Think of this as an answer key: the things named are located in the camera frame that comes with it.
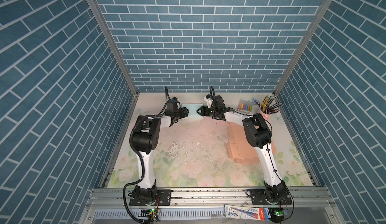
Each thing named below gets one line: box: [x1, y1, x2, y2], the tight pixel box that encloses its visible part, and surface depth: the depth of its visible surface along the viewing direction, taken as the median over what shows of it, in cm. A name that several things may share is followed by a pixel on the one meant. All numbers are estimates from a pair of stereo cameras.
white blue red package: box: [224, 204, 272, 221], surface depth 71 cm
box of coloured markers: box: [236, 98, 253, 115], surface depth 114 cm
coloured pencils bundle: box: [257, 95, 281, 115], surface depth 98 cm
